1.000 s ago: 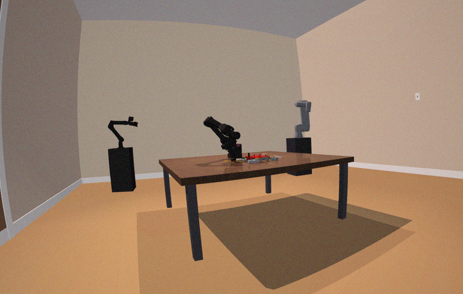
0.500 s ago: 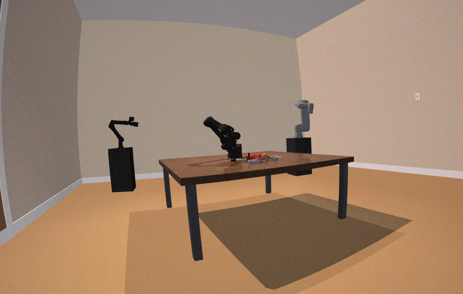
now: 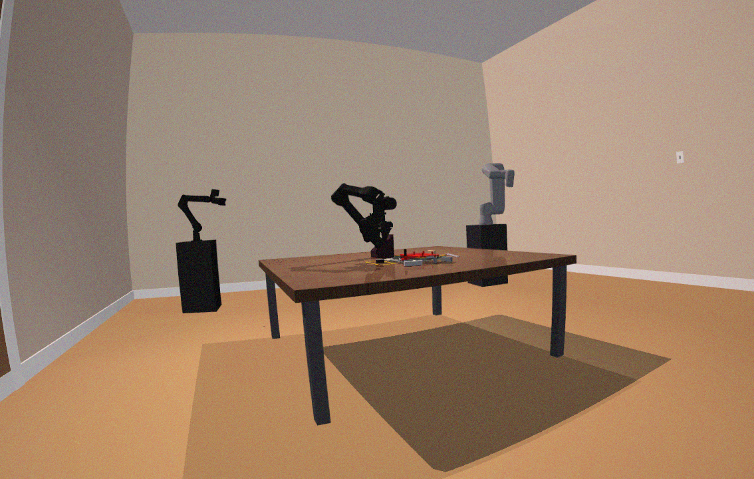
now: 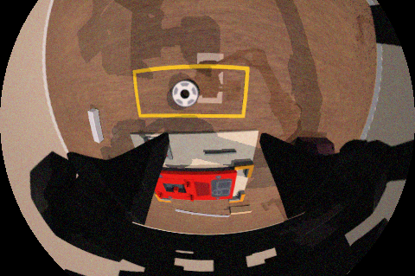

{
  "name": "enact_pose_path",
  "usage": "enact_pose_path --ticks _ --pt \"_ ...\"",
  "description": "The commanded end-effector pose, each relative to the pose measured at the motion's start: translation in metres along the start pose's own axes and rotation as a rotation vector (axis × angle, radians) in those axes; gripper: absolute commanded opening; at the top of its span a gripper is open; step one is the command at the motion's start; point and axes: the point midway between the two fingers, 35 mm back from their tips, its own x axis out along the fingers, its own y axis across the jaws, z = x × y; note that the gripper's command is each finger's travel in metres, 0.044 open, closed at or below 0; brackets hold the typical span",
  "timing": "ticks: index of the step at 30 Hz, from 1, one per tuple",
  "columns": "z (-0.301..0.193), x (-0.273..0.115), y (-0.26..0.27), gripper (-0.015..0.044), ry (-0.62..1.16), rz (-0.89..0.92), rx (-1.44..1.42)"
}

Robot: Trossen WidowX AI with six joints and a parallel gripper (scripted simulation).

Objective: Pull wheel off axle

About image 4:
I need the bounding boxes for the yellow rectangular outline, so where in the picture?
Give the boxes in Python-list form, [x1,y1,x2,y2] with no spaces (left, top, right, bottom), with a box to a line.
[132,65,249,118]

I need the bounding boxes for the white rectangular post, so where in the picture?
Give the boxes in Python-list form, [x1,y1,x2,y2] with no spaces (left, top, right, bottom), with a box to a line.
[87,107,104,142]

